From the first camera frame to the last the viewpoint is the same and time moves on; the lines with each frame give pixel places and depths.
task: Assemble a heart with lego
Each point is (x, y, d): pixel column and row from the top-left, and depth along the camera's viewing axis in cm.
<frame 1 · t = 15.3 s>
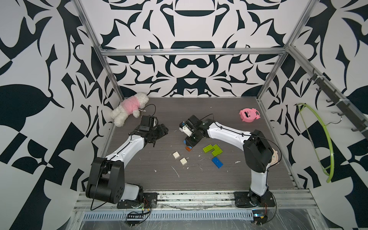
left hand: (163, 128, 90), fingers open
right hand: (188, 139, 89), fingers open
white plush toy pink shirt: (131, 106, 105), point 10 cm above the table
pink alarm clock: (249, 115, 107), point 5 cm above the table
orange lego brick: (188, 148, 93), point 2 cm above the table
green L-shaped lego brick: (217, 150, 92), point 3 cm above the table
dark blue lego brick: (217, 162, 87), point 3 cm above the table
white lego brick left: (176, 155, 90), point 2 cm above the table
white lego brick right: (183, 161, 88), point 2 cm above the table

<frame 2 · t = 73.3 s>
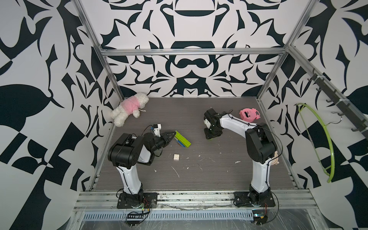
left hand: (175, 131, 90), fingers open
right hand: (208, 133, 97), fingers open
green lego brick right: (182, 140, 91), point 8 cm above the table
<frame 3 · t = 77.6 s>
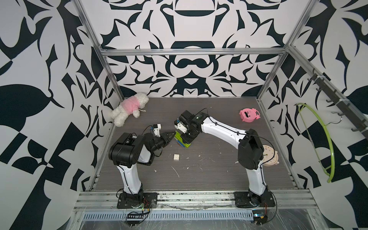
left hand: (174, 131, 91), fingers open
right hand: (185, 137, 88), fingers open
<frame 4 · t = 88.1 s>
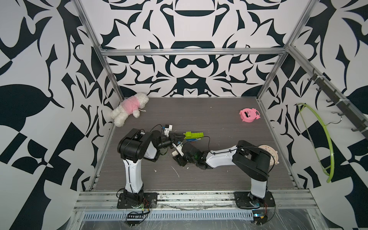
left hand: (184, 134, 89), fingers open
right hand: (175, 152, 89), fingers open
green lego brick right: (189, 135, 91), point 9 cm above the table
